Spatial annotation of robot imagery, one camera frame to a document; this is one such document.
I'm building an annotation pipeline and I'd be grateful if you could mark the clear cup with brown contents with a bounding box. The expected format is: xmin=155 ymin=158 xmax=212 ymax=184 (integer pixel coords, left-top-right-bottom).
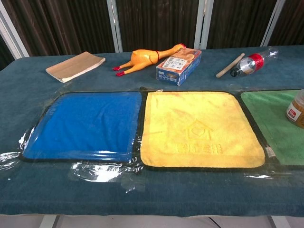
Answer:
xmin=285 ymin=89 xmax=304 ymax=129

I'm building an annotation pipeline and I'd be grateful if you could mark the yellow microfibre cloth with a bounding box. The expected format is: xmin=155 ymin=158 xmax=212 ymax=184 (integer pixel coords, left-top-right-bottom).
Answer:
xmin=140 ymin=90 xmax=266 ymax=170

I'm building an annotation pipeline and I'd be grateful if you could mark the blue orange cracker box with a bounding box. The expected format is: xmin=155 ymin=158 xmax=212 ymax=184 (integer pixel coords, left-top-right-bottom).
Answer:
xmin=155 ymin=48 xmax=202 ymax=86

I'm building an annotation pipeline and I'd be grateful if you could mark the yellow rubber chicken toy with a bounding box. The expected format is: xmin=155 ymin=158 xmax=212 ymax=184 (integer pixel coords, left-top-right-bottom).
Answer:
xmin=112 ymin=43 xmax=186 ymax=77

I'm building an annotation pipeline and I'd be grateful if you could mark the blue microfibre cloth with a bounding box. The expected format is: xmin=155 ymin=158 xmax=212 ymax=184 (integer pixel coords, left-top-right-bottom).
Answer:
xmin=20 ymin=91 xmax=143 ymax=163

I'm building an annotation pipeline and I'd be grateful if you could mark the clear plastic sheet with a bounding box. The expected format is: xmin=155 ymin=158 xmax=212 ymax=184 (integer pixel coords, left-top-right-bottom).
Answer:
xmin=0 ymin=85 xmax=304 ymax=188

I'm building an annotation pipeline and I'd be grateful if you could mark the wooden drumstick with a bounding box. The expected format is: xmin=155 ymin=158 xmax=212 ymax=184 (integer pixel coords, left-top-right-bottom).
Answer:
xmin=215 ymin=53 xmax=245 ymax=79

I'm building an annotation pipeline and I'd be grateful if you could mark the brown paper notebook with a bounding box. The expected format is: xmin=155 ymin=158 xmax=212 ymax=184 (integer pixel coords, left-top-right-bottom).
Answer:
xmin=45 ymin=51 xmax=106 ymax=84

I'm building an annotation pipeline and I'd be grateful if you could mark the clear bottle with red label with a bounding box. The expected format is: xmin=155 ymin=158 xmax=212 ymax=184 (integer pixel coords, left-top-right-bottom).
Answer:
xmin=229 ymin=48 xmax=279 ymax=78

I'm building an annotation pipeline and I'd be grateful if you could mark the green microfibre cloth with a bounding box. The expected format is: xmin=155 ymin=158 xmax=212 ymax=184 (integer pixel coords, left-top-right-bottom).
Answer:
xmin=239 ymin=89 xmax=304 ymax=167

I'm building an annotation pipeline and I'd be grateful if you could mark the dark teal table cover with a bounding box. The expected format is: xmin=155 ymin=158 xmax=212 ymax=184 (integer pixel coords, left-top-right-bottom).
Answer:
xmin=0 ymin=45 xmax=304 ymax=218

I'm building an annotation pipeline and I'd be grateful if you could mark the white partition post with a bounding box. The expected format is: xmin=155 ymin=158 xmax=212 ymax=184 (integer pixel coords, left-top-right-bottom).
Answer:
xmin=260 ymin=0 xmax=287 ymax=48
xmin=106 ymin=0 xmax=124 ymax=53
xmin=194 ymin=0 xmax=214 ymax=50
xmin=0 ymin=0 xmax=29 ymax=59

